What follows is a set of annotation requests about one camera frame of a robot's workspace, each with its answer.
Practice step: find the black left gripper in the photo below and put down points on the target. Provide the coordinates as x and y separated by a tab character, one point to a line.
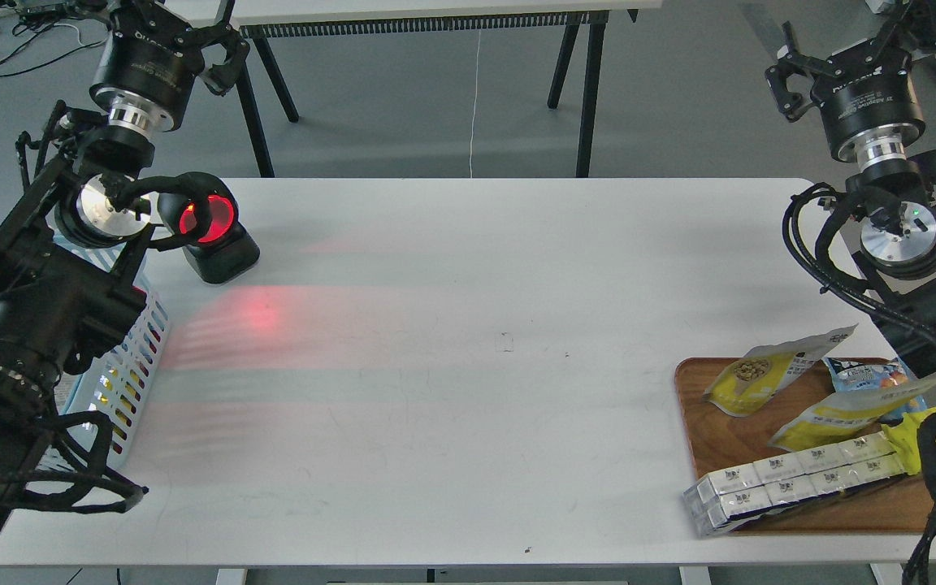
143	59

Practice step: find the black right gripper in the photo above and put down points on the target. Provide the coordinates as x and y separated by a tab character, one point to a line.
870	101

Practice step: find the yellow nut snack pouch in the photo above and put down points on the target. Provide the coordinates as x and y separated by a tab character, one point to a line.
749	383

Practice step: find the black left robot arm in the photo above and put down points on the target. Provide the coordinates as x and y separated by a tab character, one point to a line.
72	247

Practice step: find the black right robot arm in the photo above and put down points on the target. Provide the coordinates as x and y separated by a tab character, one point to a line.
873	244

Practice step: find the blue snack packet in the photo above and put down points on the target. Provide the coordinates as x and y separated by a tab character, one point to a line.
848	376

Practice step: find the light blue plastic basket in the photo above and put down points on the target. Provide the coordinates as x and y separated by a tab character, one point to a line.
119	382

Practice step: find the yellow white snack pouch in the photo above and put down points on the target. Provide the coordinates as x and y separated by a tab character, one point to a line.
843	415

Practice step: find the white boxed snack pack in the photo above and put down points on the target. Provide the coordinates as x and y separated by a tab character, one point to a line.
727	499

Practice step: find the black legged background table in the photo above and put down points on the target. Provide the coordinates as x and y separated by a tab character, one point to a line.
262	20

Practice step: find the black barcode scanner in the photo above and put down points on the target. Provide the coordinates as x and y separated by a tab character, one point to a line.
225	249

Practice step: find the brown wooden tray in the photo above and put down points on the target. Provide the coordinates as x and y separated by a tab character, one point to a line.
719	440

